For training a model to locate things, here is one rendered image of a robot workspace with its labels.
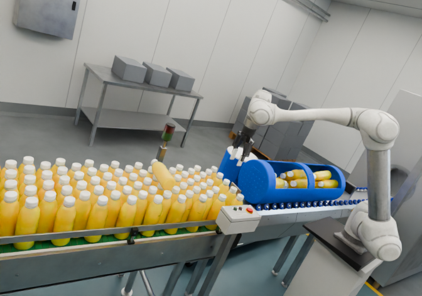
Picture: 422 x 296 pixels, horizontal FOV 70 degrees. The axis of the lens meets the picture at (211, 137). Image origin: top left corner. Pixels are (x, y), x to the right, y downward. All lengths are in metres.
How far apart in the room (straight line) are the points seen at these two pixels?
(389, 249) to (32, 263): 1.57
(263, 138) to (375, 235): 4.20
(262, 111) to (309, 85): 6.30
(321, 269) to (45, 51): 3.92
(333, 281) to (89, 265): 1.34
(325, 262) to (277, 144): 3.73
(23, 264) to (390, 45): 6.87
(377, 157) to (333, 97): 5.80
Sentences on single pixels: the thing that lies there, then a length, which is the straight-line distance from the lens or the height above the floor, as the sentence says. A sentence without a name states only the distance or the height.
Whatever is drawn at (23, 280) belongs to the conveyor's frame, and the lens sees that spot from 1.45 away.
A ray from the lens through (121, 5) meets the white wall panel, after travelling 4.67.
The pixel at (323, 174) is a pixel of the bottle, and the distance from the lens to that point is 2.47.
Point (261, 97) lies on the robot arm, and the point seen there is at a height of 1.64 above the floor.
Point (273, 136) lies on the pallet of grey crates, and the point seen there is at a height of 0.53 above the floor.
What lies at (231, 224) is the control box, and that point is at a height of 1.07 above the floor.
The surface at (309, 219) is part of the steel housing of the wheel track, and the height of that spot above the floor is 0.85.
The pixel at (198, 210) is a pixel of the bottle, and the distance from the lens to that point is 1.56.
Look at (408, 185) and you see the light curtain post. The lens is 2.92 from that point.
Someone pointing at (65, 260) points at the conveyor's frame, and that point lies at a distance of 1.41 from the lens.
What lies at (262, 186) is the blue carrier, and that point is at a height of 1.12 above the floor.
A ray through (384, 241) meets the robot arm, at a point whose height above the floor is 1.25.
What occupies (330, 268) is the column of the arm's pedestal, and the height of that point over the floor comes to 0.87.
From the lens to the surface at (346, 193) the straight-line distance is 2.98.
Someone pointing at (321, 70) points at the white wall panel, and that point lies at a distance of 7.63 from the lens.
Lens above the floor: 1.87
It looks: 19 degrees down
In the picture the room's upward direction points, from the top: 21 degrees clockwise
